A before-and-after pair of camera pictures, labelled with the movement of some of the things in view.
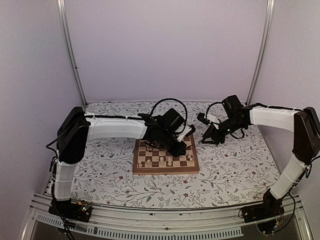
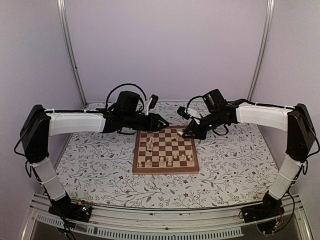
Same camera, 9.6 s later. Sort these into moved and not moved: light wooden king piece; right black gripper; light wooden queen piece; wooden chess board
Moved: right black gripper
Not moved: light wooden king piece; light wooden queen piece; wooden chess board
